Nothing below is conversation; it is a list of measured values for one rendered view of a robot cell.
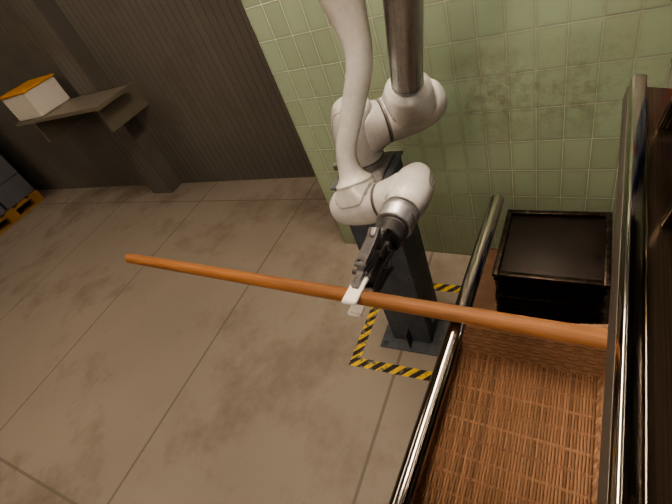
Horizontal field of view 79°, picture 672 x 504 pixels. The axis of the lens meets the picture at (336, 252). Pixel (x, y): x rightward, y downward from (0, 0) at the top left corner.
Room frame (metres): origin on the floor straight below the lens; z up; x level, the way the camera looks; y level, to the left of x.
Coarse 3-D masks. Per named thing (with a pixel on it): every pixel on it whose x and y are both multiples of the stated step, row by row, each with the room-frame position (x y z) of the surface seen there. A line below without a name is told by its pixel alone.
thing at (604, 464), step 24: (624, 96) 0.52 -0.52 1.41; (648, 96) 0.48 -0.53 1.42; (624, 120) 0.46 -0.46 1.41; (648, 120) 0.43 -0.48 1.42; (624, 144) 0.41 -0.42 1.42; (648, 144) 0.39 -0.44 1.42; (624, 168) 0.36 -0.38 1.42; (648, 168) 0.35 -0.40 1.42; (648, 192) 0.32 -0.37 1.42; (648, 216) 0.28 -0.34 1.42; (648, 240) 0.26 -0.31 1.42; (648, 264) 0.23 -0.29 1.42; (648, 288) 0.21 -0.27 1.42; (648, 312) 0.18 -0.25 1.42; (648, 336) 0.16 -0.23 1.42; (648, 360) 0.14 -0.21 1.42; (648, 384) 0.13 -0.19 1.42; (648, 408) 0.11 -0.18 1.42; (648, 432) 0.10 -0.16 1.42; (600, 456) 0.10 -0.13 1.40; (648, 456) 0.08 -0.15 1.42; (600, 480) 0.08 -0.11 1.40; (648, 480) 0.07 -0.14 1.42
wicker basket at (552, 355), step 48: (480, 336) 0.68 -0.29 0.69; (528, 336) 0.59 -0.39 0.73; (480, 384) 0.59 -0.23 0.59; (528, 384) 0.53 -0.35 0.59; (576, 384) 0.48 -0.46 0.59; (480, 432) 0.47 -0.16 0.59; (528, 432) 0.42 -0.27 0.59; (576, 432) 0.37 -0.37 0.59; (432, 480) 0.41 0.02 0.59; (480, 480) 0.36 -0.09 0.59; (528, 480) 0.32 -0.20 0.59; (576, 480) 0.28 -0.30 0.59
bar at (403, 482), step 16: (496, 208) 0.65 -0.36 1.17; (496, 224) 0.62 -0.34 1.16; (480, 240) 0.58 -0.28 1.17; (480, 256) 0.54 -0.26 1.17; (480, 272) 0.51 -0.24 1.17; (464, 288) 0.49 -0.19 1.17; (464, 304) 0.45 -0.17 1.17; (448, 336) 0.41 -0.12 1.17; (448, 352) 0.38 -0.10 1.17; (448, 368) 0.35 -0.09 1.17; (432, 384) 0.34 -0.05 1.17; (432, 400) 0.31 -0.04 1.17; (432, 416) 0.29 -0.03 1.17; (416, 432) 0.28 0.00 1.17; (432, 432) 0.27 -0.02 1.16; (416, 448) 0.26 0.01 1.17; (416, 464) 0.24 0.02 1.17; (400, 480) 0.23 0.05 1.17; (416, 480) 0.22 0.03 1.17; (400, 496) 0.21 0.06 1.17
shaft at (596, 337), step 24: (144, 264) 1.03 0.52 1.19; (168, 264) 0.96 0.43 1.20; (192, 264) 0.90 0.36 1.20; (288, 288) 0.67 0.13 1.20; (312, 288) 0.63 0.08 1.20; (336, 288) 0.60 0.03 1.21; (408, 312) 0.48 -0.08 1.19; (432, 312) 0.45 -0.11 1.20; (456, 312) 0.42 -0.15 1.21; (480, 312) 0.40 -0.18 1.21; (552, 336) 0.32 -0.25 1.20; (576, 336) 0.30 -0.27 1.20; (600, 336) 0.28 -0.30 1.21
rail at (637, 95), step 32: (640, 96) 0.46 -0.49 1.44; (640, 128) 0.40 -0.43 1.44; (640, 160) 0.35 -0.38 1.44; (640, 192) 0.30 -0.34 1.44; (640, 224) 0.26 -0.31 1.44; (640, 256) 0.23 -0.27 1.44; (640, 288) 0.20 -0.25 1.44; (640, 320) 0.17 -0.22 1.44; (640, 352) 0.14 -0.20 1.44; (640, 384) 0.12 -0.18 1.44; (640, 416) 0.10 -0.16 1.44; (640, 448) 0.08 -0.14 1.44; (640, 480) 0.07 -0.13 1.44
